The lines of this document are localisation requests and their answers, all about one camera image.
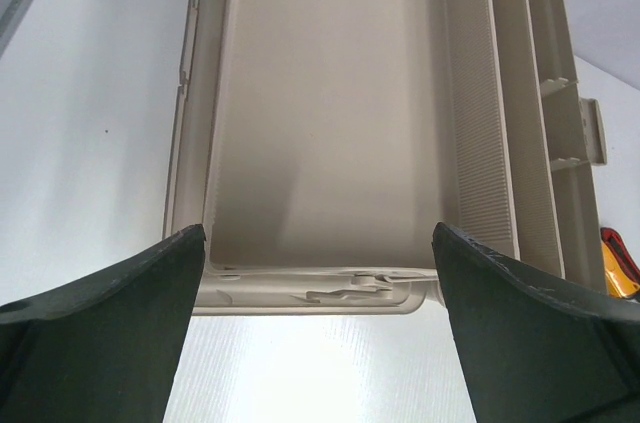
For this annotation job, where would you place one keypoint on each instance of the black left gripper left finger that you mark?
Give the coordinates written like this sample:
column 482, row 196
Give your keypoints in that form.
column 105, row 347

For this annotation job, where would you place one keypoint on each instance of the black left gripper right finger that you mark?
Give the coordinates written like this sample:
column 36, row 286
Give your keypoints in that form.
column 534, row 347

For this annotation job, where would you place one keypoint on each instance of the beige plastic tool box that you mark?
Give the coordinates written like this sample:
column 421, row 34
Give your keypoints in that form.
column 319, row 142

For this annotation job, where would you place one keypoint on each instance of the yellow utility knife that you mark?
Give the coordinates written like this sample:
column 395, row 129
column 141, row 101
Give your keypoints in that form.
column 621, row 271

